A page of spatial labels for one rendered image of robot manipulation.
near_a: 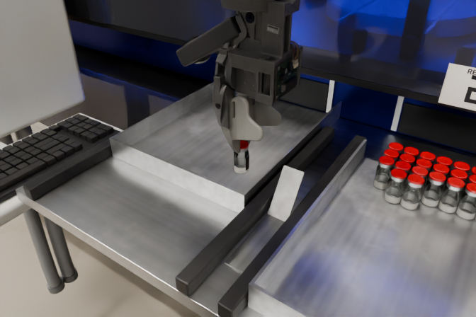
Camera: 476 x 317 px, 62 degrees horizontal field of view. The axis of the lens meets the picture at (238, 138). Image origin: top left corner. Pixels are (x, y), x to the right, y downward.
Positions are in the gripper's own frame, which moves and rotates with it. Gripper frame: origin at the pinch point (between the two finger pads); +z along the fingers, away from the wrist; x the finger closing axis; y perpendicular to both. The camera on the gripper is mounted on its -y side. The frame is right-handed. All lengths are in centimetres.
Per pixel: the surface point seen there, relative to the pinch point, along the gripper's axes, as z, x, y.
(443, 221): 7.3, 7.4, 27.4
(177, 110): 5.7, 9.8, -20.6
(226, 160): 7.3, 3.2, -4.5
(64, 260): 67, 1, -66
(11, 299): 95, -9, -93
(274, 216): 7.1, -4.1, 8.5
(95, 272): 96, 16, -78
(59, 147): 12.6, -4.9, -38.7
